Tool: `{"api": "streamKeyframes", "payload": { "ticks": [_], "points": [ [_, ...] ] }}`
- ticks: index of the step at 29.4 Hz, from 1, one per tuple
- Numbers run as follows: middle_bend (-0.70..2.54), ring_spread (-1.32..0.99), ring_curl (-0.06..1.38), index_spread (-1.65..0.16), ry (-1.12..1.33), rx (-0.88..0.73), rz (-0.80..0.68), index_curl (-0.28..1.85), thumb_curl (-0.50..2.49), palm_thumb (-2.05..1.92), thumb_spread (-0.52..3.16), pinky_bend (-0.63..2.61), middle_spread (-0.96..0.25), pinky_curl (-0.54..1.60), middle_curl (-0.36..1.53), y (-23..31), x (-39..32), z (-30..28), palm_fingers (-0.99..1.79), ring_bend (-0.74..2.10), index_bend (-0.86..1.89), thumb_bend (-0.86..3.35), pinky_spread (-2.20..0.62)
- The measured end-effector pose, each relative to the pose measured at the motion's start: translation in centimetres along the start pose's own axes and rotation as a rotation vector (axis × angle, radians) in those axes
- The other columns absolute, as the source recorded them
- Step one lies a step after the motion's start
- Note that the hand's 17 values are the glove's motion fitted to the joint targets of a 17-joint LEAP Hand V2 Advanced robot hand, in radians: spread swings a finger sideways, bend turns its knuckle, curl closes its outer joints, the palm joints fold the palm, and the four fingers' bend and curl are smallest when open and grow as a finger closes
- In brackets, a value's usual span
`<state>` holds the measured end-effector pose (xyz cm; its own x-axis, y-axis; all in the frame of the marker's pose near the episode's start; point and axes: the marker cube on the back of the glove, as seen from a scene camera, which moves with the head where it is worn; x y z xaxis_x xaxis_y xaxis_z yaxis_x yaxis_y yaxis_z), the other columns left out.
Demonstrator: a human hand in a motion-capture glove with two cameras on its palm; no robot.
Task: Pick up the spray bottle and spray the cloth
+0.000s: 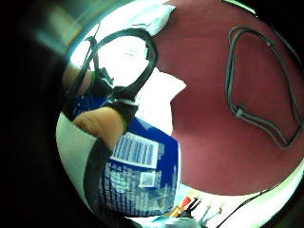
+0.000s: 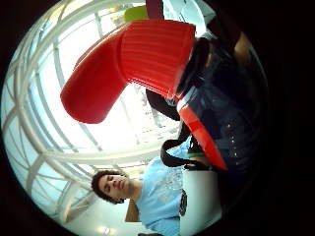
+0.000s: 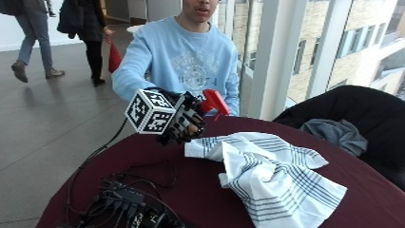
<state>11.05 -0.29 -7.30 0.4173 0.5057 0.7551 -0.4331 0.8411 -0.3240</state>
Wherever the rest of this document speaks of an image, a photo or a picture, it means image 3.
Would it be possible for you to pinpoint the white cube of black markers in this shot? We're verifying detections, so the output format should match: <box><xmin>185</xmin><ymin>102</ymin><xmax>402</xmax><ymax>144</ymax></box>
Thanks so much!
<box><xmin>124</xmin><ymin>88</ymin><xmax>186</xmax><ymax>135</ymax></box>

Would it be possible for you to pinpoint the the person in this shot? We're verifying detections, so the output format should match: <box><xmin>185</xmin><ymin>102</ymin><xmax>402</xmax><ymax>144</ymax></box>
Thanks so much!
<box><xmin>110</xmin><ymin>0</ymin><xmax>241</xmax><ymax>117</ymax></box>

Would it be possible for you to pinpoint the dark red tablecloth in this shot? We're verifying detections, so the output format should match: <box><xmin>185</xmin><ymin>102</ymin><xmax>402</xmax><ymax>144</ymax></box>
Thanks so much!
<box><xmin>34</xmin><ymin>115</ymin><xmax>405</xmax><ymax>228</ymax></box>

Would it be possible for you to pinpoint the white striped dish towel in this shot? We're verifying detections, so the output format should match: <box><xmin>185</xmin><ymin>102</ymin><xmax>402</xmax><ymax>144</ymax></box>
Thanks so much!
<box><xmin>183</xmin><ymin>131</ymin><xmax>349</xmax><ymax>228</ymax></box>

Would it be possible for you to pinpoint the red bag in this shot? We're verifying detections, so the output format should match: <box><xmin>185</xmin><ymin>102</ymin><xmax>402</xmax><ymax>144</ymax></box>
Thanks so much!
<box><xmin>106</xmin><ymin>36</ymin><xmax>124</xmax><ymax>74</ymax></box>

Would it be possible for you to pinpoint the grey cloth garment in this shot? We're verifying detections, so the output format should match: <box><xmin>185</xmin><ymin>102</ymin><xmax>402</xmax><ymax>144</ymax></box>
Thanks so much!
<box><xmin>298</xmin><ymin>118</ymin><xmax>369</xmax><ymax>158</ymax></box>

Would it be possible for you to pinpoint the black jacket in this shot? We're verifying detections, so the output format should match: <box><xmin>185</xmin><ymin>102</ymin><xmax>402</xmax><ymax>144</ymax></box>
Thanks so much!
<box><xmin>271</xmin><ymin>85</ymin><xmax>405</xmax><ymax>192</ymax></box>

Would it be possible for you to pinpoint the black cable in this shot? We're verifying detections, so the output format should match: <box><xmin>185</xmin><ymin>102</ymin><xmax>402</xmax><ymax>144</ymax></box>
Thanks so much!
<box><xmin>64</xmin><ymin>117</ymin><xmax>129</xmax><ymax>219</ymax></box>

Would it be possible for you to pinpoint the black electronics hub with cables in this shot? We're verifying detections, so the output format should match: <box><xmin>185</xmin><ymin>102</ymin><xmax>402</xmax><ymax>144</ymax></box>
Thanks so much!
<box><xmin>62</xmin><ymin>179</ymin><xmax>187</xmax><ymax>228</ymax></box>

